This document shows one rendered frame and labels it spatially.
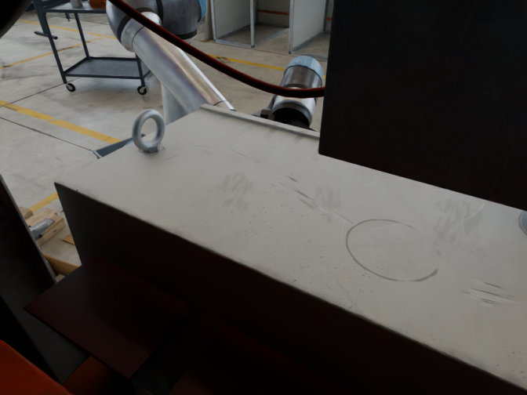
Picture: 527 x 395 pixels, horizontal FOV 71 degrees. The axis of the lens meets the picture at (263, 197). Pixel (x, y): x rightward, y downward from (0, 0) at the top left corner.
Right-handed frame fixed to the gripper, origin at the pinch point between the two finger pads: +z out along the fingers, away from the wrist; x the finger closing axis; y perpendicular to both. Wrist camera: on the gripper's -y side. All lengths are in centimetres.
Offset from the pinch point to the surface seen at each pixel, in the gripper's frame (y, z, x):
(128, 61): 253, -307, -190
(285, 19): 125, -575, -267
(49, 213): 165, -65, -136
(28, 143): 254, -141, -164
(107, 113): 224, -209, -182
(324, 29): 56, -554, -269
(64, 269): 122, -27, -122
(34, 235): 20.8, 17.1, 13.4
